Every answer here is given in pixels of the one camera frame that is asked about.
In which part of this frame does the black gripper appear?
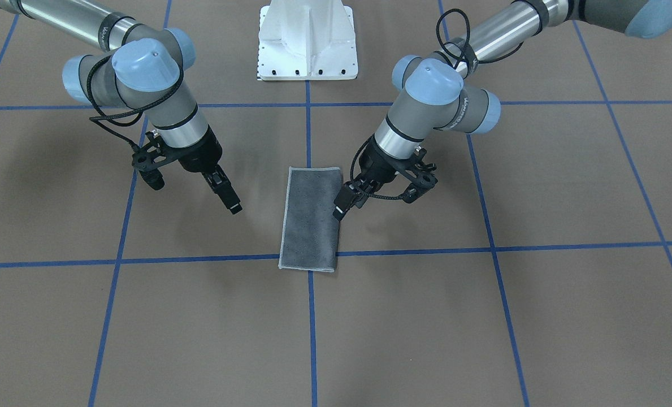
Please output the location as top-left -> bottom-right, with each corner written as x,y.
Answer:
333,136 -> 398,221
175,127 -> 242,214

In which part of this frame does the pink towel with grey edge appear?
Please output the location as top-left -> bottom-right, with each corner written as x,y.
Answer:
278,167 -> 342,273

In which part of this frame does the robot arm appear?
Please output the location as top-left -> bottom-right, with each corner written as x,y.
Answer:
0,1 -> 242,214
285,1 -> 672,220

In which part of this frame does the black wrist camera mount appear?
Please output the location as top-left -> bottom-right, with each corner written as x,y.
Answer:
396,146 -> 437,204
132,131 -> 165,190

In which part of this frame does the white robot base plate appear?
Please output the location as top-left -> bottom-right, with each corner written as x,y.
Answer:
257,1 -> 359,81

